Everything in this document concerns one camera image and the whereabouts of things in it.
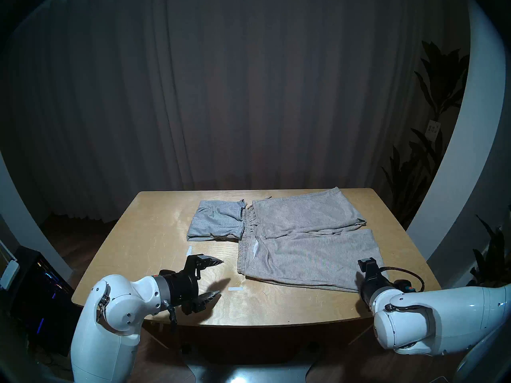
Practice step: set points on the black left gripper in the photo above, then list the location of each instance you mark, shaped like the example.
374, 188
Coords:
181, 284

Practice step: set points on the tall dark leafy plant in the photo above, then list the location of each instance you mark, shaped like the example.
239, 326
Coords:
431, 162

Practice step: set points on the white plant tag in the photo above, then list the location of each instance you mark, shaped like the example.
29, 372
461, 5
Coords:
433, 129

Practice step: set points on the light wooden table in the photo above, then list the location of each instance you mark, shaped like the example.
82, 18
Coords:
139, 234

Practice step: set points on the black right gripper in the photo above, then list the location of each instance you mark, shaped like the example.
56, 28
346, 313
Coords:
373, 284

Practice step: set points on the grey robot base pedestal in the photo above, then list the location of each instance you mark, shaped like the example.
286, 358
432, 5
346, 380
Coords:
251, 372

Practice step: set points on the black computer tower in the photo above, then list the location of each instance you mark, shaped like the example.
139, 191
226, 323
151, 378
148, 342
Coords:
40, 298

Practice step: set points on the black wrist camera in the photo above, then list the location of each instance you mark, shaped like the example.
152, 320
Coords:
403, 286
166, 273

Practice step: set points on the beige sweat shorts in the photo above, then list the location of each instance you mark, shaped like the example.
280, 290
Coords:
311, 258

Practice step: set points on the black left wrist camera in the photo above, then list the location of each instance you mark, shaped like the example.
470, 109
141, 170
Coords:
166, 273

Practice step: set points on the light grey shorts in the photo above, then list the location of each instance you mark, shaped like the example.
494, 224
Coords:
215, 222

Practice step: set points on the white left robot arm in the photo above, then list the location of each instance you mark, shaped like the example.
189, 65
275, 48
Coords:
115, 318

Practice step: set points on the white router box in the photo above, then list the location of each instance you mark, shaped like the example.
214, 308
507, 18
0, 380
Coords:
8, 270

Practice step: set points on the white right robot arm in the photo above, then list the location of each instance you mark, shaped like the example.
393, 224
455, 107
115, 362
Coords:
447, 318

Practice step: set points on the small dark leafy plant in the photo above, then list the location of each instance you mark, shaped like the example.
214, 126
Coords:
493, 250

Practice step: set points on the brown pleated curtain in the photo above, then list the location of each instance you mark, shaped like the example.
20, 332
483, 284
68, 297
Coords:
239, 87

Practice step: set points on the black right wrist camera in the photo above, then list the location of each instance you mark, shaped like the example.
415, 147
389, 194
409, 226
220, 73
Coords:
403, 286

